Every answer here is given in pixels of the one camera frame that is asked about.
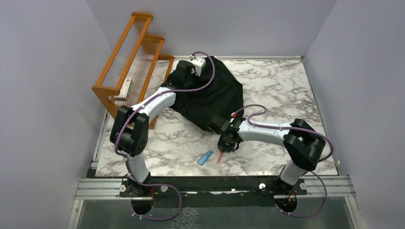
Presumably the black backpack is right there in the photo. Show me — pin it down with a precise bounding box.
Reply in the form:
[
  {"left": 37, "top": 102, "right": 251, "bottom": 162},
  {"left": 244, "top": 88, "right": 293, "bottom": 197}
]
[{"left": 161, "top": 56, "right": 244, "bottom": 132}]

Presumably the orange pen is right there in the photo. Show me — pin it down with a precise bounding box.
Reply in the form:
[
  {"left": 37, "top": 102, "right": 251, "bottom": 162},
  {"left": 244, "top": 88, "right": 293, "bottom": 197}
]
[{"left": 216, "top": 151, "right": 224, "bottom": 164}]

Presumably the blue glue stick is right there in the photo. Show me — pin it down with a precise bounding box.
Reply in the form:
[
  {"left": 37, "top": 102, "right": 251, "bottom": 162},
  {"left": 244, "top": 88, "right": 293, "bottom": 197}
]
[{"left": 197, "top": 150, "right": 213, "bottom": 166}]

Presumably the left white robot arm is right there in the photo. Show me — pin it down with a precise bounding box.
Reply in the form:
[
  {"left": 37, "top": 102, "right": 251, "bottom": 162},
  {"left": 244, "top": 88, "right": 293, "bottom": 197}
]
[{"left": 110, "top": 57, "right": 206, "bottom": 196}]

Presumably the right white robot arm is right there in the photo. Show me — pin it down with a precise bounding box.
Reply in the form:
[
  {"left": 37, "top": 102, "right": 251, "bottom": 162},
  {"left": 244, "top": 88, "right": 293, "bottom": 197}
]
[{"left": 208, "top": 116, "right": 326, "bottom": 194}]

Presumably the orange wooden rack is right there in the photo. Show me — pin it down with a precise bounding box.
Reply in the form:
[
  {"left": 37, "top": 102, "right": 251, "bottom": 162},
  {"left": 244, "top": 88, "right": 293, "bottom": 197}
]
[{"left": 92, "top": 12, "right": 175, "bottom": 118}]

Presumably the small white red box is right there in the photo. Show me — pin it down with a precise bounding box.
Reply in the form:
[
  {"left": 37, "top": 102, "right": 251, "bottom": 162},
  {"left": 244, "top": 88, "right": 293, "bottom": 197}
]
[{"left": 115, "top": 78, "right": 133, "bottom": 102}]

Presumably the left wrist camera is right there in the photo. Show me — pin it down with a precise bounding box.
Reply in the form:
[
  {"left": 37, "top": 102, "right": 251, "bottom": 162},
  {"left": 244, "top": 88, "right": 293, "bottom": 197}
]
[{"left": 190, "top": 55, "right": 206, "bottom": 76}]

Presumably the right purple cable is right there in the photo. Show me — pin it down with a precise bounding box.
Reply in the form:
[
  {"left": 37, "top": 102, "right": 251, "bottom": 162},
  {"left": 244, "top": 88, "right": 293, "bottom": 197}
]
[{"left": 232, "top": 104, "right": 334, "bottom": 219}]

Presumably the purple cable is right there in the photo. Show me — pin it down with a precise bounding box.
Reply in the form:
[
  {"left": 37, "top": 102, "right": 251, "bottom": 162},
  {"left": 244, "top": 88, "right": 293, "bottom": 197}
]
[
  {"left": 232, "top": 104, "right": 334, "bottom": 219},
  {"left": 114, "top": 51, "right": 216, "bottom": 222}
]

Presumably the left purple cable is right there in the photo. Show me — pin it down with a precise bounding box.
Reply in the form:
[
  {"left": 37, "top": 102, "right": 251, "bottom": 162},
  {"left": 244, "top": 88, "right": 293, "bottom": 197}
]
[{"left": 114, "top": 51, "right": 216, "bottom": 222}]

